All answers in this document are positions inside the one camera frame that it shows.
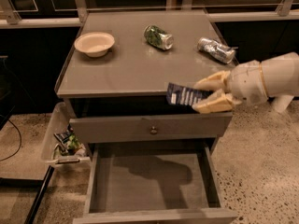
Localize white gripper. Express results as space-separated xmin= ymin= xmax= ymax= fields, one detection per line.
xmin=192 ymin=61 xmax=268 ymax=114

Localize blue rxbar blueberry bar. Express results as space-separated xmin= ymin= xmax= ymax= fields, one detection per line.
xmin=166 ymin=83 xmax=211 ymax=106

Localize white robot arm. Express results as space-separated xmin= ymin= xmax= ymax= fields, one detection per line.
xmin=192 ymin=52 xmax=299 ymax=114

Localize grey upper drawer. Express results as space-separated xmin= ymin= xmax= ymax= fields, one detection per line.
xmin=70 ymin=112 xmax=233 ymax=143

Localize brass drawer knob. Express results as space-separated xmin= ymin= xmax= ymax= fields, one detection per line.
xmin=150 ymin=126 xmax=158 ymax=135

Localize grey drawer cabinet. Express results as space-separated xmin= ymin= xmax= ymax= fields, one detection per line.
xmin=53 ymin=10 xmax=241 ymax=224

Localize grey open middle drawer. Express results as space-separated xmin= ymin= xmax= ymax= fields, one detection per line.
xmin=73 ymin=140 xmax=237 ymax=224

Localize silver can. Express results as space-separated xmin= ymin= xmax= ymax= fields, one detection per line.
xmin=197 ymin=37 xmax=235 ymax=64

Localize green can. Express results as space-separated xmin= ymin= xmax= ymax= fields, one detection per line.
xmin=144 ymin=25 xmax=174 ymax=50

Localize white paper bowl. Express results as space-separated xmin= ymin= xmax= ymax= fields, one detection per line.
xmin=74 ymin=32 xmax=115 ymax=58

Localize snack packets in bin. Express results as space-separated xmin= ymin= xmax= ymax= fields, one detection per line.
xmin=52 ymin=125 xmax=87 ymax=159

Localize black table leg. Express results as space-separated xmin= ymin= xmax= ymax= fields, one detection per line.
xmin=24 ymin=166 xmax=54 ymax=224

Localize black cable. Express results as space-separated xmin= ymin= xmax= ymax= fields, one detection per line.
xmin=0 ymin=113 xmax=22 ymax=162

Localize metal railing frame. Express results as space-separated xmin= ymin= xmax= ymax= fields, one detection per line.
xmin=0 ymin=0 xmax=299 ymax=28

